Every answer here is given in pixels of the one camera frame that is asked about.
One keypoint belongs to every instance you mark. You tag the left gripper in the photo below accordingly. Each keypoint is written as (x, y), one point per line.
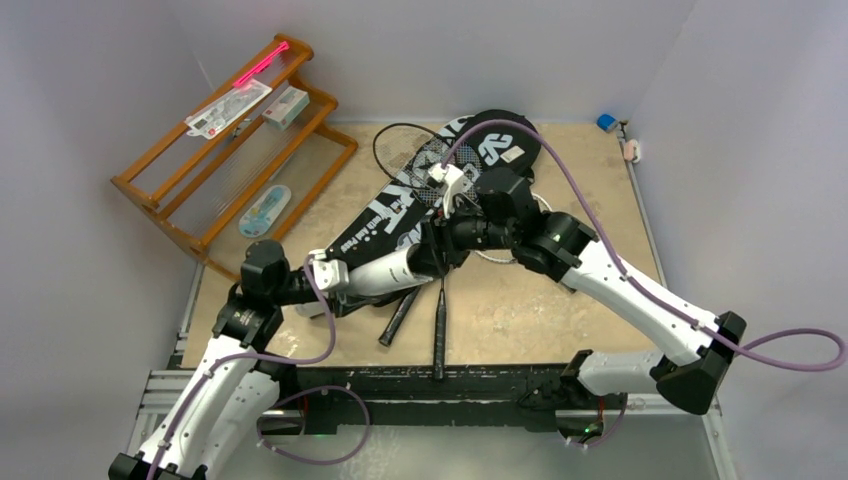
(344, 301)

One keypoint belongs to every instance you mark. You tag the blue toothbrush blister pack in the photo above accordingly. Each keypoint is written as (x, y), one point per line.
(259, 218)

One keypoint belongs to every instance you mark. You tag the wooden tiered shelf rack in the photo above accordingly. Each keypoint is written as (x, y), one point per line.
(195, 190)

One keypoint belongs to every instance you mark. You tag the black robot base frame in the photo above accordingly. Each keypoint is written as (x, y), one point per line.
(536, 397)

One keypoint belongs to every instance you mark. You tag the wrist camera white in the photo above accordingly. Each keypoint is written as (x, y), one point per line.
(450, 181)
(329, 274)

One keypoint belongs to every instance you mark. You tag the white packaged card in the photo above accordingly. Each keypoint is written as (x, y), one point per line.
(220, 114)

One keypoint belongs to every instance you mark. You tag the white frame badminton racket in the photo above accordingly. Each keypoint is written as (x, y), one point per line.
(503, 255)

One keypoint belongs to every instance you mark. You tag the black badminton racket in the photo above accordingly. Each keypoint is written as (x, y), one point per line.
(405, 152)

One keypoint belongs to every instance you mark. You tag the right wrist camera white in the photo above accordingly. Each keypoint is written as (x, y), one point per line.
(450, 181)

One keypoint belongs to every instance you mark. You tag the blue small object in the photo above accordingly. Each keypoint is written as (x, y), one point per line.
(607, 123)

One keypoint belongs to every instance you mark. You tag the white shuttlecock tube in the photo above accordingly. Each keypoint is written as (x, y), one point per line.
(385, 276)

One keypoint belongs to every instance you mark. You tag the black racket bag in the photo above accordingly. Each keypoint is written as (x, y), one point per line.
(499, 138)

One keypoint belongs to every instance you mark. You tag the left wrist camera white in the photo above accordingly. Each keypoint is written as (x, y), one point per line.
(329, 274)

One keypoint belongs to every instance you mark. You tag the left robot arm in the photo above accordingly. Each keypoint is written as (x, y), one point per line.
(237, 378)

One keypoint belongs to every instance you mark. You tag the pink white small object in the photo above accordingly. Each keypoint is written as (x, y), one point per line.
(632, 151)

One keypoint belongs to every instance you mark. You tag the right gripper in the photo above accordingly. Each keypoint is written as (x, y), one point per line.
(454, 235)

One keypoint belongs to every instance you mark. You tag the small teal white box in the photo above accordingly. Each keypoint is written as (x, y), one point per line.
(282, 111)

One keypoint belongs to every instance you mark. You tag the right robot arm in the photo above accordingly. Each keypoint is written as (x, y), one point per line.
(693, 346)

